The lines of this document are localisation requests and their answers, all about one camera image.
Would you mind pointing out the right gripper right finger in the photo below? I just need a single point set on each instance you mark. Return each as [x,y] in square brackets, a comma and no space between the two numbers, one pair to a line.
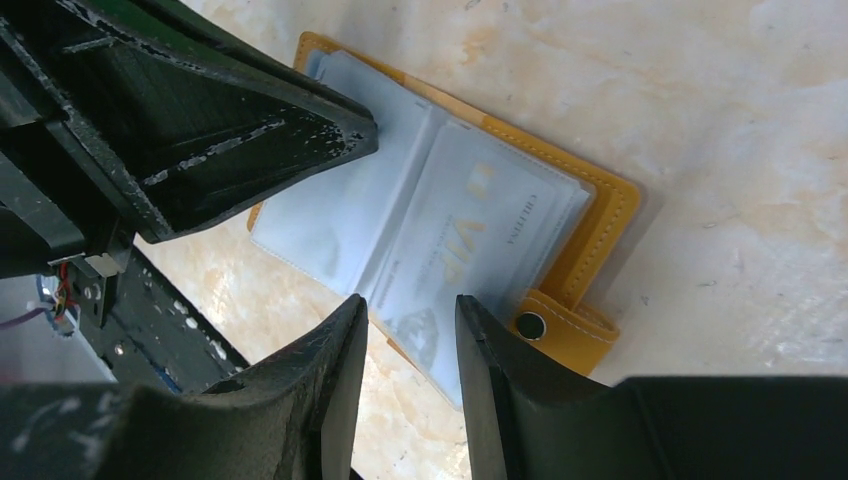
[528,417]

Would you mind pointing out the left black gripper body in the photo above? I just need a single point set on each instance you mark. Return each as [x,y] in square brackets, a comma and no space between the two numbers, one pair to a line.
[52,212]

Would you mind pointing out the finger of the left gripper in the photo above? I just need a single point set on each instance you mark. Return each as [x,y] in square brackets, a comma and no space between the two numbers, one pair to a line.
[179,137]
[186,21]

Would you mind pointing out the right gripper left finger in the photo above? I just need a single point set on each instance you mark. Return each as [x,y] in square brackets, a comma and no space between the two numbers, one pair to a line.
[292,415]

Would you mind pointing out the white VIP card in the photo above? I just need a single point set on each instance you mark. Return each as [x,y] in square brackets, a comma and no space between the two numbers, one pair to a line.
[485,220]

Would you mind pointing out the tan leather card holder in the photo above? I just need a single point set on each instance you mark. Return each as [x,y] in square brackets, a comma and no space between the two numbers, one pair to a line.
[338,227]

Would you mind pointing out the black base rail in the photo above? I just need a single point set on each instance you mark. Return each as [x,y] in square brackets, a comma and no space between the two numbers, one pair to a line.
[139,327]

